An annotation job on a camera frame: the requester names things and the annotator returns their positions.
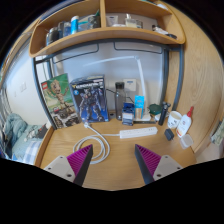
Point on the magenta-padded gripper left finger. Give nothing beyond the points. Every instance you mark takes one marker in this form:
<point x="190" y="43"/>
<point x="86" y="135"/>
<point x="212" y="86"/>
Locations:
<point x="75" y="163"/>

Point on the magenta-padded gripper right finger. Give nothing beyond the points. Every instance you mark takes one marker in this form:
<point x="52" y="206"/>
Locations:
<point x="153" y="163"/>

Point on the black charger block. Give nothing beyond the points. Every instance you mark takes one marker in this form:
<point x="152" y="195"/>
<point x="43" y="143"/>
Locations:
<point x="169" y="134"/>

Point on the white power strip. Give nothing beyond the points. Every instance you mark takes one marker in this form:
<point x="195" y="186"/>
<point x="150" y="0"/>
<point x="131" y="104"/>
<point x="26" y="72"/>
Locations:
<point x="138" y="132"/>

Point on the small clear plastic box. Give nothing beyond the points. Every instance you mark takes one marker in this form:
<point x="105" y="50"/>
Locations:
<point x="186" y="141"/>

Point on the white bottle with red pump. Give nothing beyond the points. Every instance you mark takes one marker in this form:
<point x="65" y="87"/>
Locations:
<point x="183" y="126"/>

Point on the white mug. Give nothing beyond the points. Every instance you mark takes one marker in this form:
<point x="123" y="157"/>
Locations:
<point x="174" y="120"/>

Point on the black electric shaver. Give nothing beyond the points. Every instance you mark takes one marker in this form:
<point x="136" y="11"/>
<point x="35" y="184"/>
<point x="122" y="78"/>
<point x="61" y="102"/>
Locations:
<point x="163" y="115"/>

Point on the small blue open carton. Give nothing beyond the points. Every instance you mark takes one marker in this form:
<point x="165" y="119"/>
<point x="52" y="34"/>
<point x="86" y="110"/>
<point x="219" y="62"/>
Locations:
<point x="128" y="116"/>

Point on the dark green round container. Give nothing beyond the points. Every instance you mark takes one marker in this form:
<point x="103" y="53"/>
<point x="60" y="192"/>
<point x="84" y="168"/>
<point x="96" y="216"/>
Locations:
<point x="154" y="109"/>

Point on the bed with bedding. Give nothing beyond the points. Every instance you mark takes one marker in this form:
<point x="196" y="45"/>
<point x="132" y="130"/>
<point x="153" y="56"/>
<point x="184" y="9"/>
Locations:
<point x="20" y="140"/>

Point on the tall light blue carton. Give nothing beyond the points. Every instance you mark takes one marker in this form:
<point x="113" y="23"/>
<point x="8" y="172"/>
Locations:
<point x="139" y="101"/>

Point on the blue robot model kit box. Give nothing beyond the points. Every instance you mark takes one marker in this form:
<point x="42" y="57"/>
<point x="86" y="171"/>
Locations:
<point x="90" y="100"/>

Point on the green figure building set box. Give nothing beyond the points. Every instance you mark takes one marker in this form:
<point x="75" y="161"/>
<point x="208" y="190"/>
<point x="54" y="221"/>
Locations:
<point x="58" y="96"/>

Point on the dark clear water bottle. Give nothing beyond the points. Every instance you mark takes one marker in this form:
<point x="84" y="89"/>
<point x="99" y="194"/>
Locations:
<point x="120" y="100"/>

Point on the white desk lamp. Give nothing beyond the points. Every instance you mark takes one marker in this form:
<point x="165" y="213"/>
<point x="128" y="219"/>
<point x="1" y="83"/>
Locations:
<point x="140" y="75"/>

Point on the wooden shelf unit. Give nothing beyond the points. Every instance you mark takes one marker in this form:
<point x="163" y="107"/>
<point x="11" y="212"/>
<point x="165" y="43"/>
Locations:
<point x="100" y="33"/>

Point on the white wall device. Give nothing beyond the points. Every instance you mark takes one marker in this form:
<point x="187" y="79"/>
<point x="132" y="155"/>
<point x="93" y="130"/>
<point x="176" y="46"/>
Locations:
<point x="130" y="85"/>

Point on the dark metal desk frame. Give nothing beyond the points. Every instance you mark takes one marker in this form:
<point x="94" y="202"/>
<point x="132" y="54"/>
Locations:
<point x="165" y="73"/>

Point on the white wall socket plate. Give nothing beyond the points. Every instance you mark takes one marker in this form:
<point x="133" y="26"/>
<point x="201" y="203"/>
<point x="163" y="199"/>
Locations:
<point x="22" y="87"/>

